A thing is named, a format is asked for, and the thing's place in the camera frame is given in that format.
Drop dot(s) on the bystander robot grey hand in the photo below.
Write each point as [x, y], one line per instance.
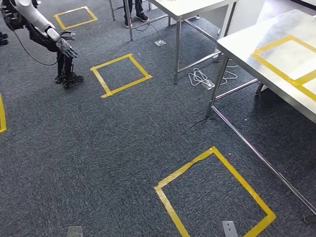
[65, 45]

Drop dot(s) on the bystander robot silver arm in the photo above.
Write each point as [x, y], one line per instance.
[35, 14]

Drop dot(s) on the white steel-legged workbench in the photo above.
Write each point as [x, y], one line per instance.
[241, 45]
[192, 8]

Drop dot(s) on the black humanoid robot body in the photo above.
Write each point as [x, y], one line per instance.
[65, 68]

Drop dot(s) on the person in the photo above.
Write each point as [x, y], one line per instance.
[4, 41]
[142, 14]

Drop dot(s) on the yellow floor tape square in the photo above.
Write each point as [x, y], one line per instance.
[2, 114]
[167, 202]

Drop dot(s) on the metal floor socket plate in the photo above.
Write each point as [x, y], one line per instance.
[160, 42]

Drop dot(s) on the white power strip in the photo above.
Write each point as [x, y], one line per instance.
[207, 84]

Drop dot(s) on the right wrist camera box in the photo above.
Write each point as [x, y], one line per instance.
[229, 229]

